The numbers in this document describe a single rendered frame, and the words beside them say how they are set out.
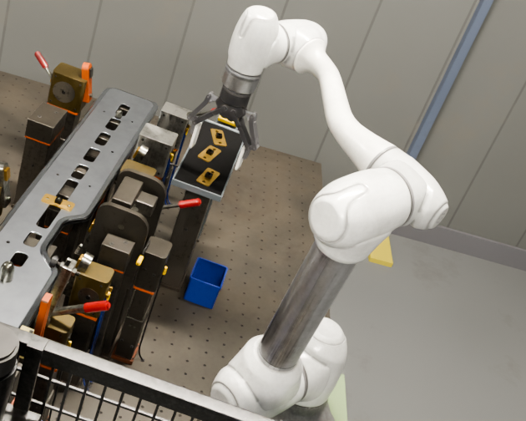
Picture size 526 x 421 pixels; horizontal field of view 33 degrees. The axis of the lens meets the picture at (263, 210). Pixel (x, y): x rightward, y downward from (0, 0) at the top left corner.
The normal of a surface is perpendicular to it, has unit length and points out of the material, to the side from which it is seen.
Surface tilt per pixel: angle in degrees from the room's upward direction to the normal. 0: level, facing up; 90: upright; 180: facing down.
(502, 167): 90
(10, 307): 0
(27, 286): 0
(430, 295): 0
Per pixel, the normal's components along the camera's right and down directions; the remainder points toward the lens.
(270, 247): 0.30, -0.78
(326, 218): -0.68, 0.14
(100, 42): -0.03, 0.57
